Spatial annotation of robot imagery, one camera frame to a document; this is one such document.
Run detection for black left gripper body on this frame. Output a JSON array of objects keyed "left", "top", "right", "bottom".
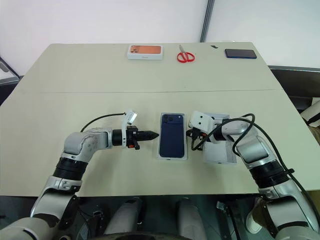
[{"left": 125, "top": 126, "right": 141, "bottom": 151}]

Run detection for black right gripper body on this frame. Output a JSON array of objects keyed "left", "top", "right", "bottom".
[{"left": 191, "top": 126, "right": 210, "bottom": 145}]

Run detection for white box with brown interior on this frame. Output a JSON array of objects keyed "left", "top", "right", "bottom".
[{"left": 156, "top": 111, "right": 190, "bottom": 161}]

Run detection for dark blue smartphone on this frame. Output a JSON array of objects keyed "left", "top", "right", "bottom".
[{"left": 158, "top": 112, "right": 188, "bottom": 159}]

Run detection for white box lid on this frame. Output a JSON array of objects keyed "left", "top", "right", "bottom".
[{"left": 202, "top": 112, "right": 238, "bottom": 166}]

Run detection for white box with orange phone print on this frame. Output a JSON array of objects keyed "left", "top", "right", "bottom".
[{"left": 127, "top": 44, "right": 165, "bottom": 61}]

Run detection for dark rounded grey shape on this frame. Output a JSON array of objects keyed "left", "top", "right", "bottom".
[
  {"left": 104, "top": 196, "right": 145, "bottom": 240},
  {"left": 174, "top": 197, "right": 209, "bottom": 240}
]

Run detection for olive trouser leg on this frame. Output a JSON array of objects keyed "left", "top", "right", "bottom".
[{"left": 250, "top": 191, "right": 272, "bottom": 227}]

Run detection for white shoe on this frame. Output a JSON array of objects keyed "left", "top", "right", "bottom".
[{"left": 245, "top": 199, "right": 264, "bottom": 235}]

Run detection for black smartphone with blue edge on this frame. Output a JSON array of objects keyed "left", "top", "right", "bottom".
[{"left": 223, "top": 48, "right": 258, "bottom": 60}]

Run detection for black side table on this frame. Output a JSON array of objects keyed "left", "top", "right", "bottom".
[{"left": 267, "top": 65, "right": 320, "bottom": 112}]

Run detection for beige chair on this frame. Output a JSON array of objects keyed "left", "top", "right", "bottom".
[{"left": 299, "top": 97, "right": 320, "bottom": 129}]

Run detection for grey metal rack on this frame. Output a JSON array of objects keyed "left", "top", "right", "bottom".
[{"left": 0, "top": 55, "right": 26, "bottom": 106}]

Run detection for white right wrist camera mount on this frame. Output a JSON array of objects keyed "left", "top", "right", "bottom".
[{"left": 188, "top": 109, "right": 216, "bottom": 134}]

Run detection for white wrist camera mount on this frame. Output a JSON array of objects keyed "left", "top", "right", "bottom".
[
  {"left": 120, "top": 108, "right": 139, "bottom": 149},
  {"left": 188, "top": 109, "right": 216, "bottom": 134}
]

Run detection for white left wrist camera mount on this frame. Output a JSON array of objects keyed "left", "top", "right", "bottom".
[{"left": 120, "top": 108, "right": 139, "bottom": 149}]

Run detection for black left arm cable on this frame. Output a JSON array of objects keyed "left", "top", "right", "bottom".
[{"left": 80, "top": 112, "right": 126, "bottom": 134}]

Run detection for red-handled scissors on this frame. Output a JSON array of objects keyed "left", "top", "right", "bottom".
[{"left": 176, "top": 44, "right": 196, "bottom": 64}]

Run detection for black metal table bracket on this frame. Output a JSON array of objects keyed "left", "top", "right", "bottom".
[{"left": 216, "top": 199, "right": 242, "bottom": 240}]

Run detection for grey metal frame post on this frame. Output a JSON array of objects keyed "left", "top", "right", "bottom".
[{"left": 199, "top": 0, "right": 216, "bottom": 43}]

